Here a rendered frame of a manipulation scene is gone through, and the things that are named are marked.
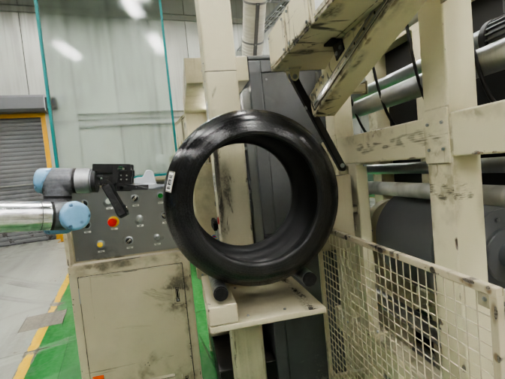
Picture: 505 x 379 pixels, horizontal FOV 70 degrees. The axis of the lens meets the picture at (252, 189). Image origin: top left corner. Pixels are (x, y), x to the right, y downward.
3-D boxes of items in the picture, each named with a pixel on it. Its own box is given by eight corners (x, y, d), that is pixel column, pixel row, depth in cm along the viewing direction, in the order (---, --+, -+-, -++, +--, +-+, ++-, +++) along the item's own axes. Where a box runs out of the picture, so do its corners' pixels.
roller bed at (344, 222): (305, 242, 164) (300, 177, 162) (335, 238, 166) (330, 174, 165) (322, 251, 144) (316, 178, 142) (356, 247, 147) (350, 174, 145)
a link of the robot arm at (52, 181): (41, 196, 109) (42, 168, 109) (80, 195, 111) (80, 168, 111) (31, 195, 101) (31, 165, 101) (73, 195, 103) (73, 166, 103)
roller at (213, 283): (203, 266, 140) (210, 257, 140) (212, 273, 141) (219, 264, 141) (210, 295, 106) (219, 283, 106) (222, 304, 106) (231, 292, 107)
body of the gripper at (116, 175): (132, 164, 106) (89, 163, 104) (133, 192, 107) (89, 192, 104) (136, 164, 114) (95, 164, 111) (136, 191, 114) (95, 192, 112)
